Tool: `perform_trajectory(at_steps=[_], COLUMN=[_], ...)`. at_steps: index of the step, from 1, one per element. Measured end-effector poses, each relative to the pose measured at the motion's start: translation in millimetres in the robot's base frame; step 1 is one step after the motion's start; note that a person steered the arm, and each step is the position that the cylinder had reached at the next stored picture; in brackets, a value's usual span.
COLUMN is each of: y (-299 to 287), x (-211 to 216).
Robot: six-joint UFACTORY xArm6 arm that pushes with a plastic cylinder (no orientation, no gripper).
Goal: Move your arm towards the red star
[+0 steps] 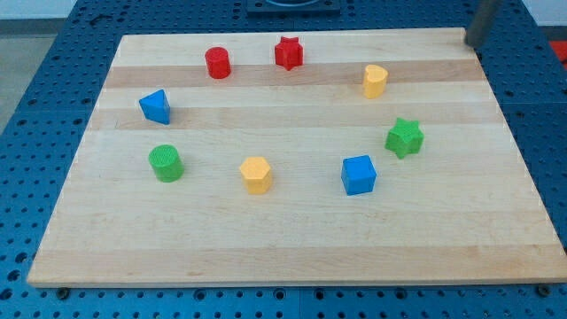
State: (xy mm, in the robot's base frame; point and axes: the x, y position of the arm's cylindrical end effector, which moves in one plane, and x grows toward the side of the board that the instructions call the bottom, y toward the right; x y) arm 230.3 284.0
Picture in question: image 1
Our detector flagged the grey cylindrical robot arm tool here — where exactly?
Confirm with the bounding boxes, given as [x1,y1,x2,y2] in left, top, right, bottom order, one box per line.
[464,0,503,49]

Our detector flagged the red star block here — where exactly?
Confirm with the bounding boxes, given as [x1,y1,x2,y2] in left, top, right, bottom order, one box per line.
[275,36,304,71]

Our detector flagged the green star block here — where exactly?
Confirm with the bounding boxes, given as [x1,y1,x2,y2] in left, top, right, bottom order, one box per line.
[384,118,424,160]

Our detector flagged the yellow hexagon block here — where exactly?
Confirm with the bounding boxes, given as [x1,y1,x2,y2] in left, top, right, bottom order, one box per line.
[239,157,273,195]

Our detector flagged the blue cube block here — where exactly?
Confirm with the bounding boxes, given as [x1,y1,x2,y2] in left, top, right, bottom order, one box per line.
[341,155,377,196]

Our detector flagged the light wooden board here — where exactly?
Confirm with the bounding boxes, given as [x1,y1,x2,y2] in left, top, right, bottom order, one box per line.
[27,27,566,288]

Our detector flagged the red cylinder block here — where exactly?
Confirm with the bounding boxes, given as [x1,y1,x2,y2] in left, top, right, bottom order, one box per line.
[205,47,231,79]

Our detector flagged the green cylinder block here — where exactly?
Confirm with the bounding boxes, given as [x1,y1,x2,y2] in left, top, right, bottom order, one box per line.
[148,144,184,183]

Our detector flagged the yellow heart block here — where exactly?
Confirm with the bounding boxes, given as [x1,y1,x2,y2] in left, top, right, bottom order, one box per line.
[362,65,389,99]

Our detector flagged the blue triangle block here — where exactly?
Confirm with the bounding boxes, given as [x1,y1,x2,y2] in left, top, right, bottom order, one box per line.
[138,89,170,125]

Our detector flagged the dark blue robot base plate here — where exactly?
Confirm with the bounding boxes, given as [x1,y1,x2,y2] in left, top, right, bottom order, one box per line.
[245,0,341,17]

